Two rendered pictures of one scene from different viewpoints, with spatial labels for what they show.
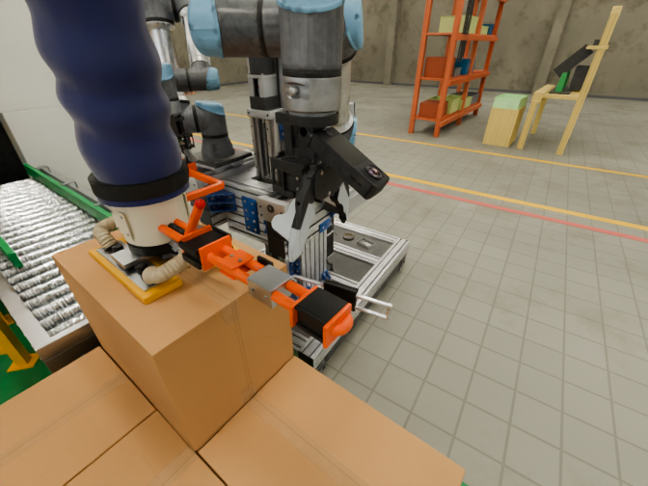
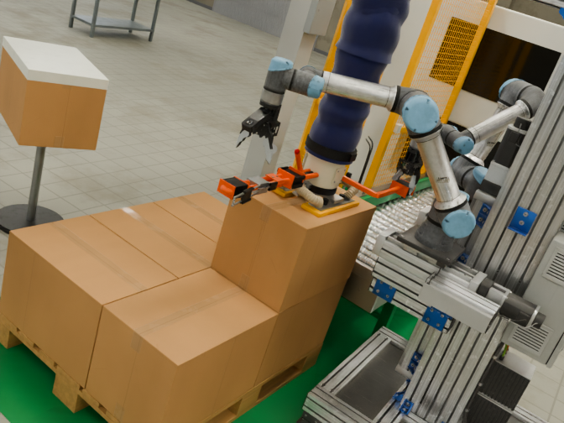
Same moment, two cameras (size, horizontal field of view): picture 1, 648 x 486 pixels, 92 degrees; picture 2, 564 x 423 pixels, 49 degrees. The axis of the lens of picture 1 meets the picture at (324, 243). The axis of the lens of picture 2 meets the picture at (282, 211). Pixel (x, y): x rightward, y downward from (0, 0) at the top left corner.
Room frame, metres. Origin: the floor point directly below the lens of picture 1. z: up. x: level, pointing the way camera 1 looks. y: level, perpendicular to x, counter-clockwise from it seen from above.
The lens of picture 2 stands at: (0.33, -2.07, 1.88)
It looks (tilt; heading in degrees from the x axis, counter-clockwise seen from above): 22 degrees down; 82
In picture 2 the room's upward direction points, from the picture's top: 18 degrees clockwise
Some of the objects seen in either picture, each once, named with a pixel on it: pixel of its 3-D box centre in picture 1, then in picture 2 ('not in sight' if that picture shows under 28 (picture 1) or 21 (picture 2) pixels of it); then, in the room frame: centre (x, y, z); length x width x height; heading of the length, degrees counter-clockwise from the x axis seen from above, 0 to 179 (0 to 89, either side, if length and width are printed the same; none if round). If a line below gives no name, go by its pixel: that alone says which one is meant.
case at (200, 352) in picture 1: (182, 309); (295, 235); (0.76, 0.47, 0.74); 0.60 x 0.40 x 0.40; 52
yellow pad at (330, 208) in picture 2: not in sight; (332, 201); (0.86, 0.42, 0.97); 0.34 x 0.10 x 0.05; 52
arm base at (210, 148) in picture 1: (216, 143); not in sight; (1.49, 0.50, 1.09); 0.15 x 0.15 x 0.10
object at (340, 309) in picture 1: (320, 314); (232, 187); (0.41, 0.01, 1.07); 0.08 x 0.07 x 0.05; 52
